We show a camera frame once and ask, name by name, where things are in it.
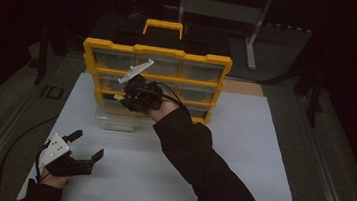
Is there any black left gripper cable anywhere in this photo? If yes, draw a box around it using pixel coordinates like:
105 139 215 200
0 108 59 201

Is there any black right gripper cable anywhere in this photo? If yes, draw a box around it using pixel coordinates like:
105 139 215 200
150 81 191 112

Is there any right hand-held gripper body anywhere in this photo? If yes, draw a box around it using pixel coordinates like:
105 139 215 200
114 55 169 117

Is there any grey metal stand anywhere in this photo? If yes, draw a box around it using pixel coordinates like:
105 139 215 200
158 0 274 72

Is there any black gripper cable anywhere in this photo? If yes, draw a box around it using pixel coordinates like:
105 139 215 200
0 108 59 201
150 81 191 112

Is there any white table mat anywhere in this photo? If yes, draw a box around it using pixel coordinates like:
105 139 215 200
15 66 313 201

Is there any clear plastic drawer bin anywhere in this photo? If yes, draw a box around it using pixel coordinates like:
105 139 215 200
92 106 137 134

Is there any black stand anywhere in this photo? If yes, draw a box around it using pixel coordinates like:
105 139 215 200
31 24 54 87
289 64 329 130

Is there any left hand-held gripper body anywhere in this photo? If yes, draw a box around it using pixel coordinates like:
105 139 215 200
37 131 97 182

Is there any person's right hand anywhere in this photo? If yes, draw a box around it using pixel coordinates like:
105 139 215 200
145 91 184 126

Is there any yellow and black drawer cabinet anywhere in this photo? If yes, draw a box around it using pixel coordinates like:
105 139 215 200
76 11 237 129

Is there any grid of clear drawers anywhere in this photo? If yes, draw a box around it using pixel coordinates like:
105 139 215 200
86 48 226 122

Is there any black rectangular frame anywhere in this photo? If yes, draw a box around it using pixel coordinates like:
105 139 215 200
39 83 65 101

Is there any wooden board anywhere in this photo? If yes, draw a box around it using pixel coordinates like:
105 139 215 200
220 79 266 97

